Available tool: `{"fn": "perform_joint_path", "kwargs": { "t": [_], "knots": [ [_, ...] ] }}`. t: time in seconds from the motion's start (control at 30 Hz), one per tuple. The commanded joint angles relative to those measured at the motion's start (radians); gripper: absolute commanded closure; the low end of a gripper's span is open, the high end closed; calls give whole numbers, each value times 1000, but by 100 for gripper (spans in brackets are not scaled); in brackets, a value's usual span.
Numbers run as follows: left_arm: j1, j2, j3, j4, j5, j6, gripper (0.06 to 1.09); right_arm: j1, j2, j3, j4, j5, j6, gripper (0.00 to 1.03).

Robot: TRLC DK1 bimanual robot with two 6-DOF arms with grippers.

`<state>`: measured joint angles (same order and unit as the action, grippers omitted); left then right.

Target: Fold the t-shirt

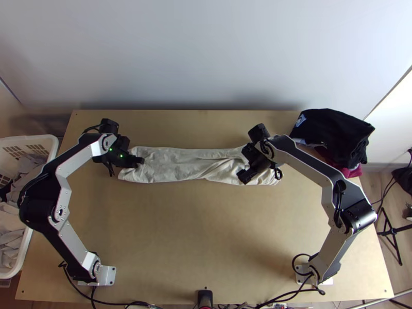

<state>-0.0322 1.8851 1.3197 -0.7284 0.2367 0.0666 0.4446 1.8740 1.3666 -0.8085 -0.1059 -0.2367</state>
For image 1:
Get white t-shirt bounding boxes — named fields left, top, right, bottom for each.
left=117, top=145, right=281, bottom=187

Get white laundry basket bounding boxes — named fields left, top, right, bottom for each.
left=0, top=134, right=59, bottom=280

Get heap of clothes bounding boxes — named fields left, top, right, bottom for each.
left=0, top=154, right=49, bottom=271

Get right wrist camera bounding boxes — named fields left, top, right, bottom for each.
left=242, top=143, right=258, bottom=159

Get black tripod stand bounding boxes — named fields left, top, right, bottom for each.
left=376, top=205, right=412, bottom=267

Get pile of folded clothes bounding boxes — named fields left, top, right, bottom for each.
left=288, top=108, right=375, bottom=178

